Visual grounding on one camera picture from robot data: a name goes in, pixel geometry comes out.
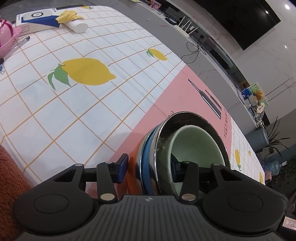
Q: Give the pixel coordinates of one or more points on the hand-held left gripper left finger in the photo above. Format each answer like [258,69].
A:
[122,166]

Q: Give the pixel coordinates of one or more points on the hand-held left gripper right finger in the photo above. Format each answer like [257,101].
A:
[188,183]

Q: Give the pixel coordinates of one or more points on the orange steel bowl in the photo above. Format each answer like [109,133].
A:
[133,179]

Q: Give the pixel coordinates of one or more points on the blue steel bowl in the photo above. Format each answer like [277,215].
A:
[148,160]

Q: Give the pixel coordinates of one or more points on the green ceramic bowl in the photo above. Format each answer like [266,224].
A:
[198,146]

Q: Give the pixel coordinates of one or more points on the grey trash can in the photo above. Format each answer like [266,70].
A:
[259,139]

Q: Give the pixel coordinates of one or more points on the blue water bottle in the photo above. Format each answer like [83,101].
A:
[271,166]

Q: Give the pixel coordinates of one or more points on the pink printed placemat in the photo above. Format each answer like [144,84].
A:
[180,92]

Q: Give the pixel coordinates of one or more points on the tall potted plant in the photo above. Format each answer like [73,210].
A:
[275,136]

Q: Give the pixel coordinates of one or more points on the white round fan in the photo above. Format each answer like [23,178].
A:
[260,108]

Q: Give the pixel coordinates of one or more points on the brown plush blanket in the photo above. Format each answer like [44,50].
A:
[11,185]

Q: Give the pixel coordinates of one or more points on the brown teddy bear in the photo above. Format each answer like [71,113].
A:
[258,94]

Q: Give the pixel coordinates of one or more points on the white tube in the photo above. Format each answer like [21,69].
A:
[77,26]

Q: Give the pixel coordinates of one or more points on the white router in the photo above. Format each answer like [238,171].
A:
[182,31]

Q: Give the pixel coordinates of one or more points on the small black box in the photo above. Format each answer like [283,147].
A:
[171,20]

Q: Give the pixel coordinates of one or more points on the clear pen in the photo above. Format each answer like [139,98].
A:
[17,45]

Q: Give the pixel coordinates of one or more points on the yellow cloth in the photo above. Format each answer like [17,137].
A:
[68,15]

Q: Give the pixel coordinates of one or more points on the pink photo card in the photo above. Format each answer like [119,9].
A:
[155,3]

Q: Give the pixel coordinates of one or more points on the white and blue box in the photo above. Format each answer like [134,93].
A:
[44,19]

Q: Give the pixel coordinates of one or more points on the black television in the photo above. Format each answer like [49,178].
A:
[235,20]

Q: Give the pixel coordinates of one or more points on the pink basket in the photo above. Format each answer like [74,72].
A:
[16,31]

